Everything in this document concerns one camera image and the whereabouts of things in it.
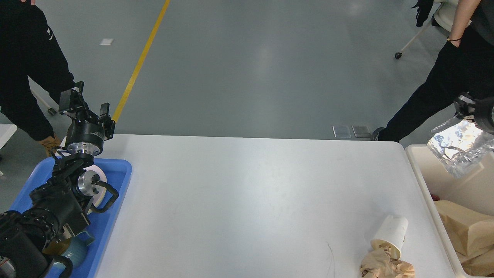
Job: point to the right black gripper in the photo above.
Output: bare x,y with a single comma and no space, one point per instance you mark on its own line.
480,111

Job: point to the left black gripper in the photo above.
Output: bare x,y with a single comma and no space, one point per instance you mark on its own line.
85,136

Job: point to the aluminium foil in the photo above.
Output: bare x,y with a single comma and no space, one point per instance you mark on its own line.
459,145

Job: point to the pink plate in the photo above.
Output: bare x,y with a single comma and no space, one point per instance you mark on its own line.
98,198

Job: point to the dark green mug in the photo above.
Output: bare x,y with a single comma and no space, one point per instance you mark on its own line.
75,248

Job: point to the paper cup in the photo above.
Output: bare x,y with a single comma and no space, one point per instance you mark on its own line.
391,234

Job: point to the brown paper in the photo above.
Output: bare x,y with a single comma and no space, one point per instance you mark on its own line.
380,264

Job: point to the large brown paper bag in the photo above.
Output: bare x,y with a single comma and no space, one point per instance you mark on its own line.
481,265

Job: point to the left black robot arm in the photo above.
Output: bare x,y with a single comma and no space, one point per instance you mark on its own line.
60,206

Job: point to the person in black walking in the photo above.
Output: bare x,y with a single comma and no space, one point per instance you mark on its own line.
464,65

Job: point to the blue plastic tray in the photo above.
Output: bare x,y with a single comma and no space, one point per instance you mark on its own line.
118,174

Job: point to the white plastic bin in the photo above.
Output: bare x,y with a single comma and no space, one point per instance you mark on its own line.
474,190

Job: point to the white side table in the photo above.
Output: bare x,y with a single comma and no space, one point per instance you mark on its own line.
6,132

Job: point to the person in black left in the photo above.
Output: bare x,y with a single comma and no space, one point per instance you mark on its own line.
29,51

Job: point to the white office chair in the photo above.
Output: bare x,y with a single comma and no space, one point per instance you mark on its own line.
438,13

